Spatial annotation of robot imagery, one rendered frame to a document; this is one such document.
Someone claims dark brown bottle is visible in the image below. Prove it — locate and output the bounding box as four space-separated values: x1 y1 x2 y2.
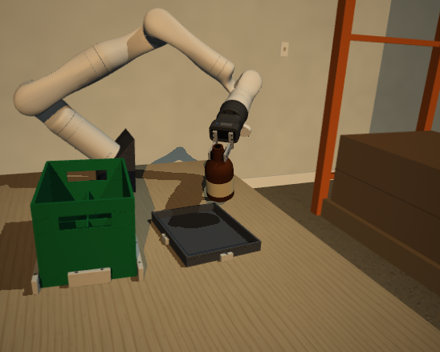
205 144 234 203

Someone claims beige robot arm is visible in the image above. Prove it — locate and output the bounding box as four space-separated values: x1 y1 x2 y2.
14 8 263 159

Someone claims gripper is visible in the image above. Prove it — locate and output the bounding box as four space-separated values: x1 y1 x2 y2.
208 93 251 162

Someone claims green plastic crate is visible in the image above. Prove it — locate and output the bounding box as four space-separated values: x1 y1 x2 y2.
31 158 137 288

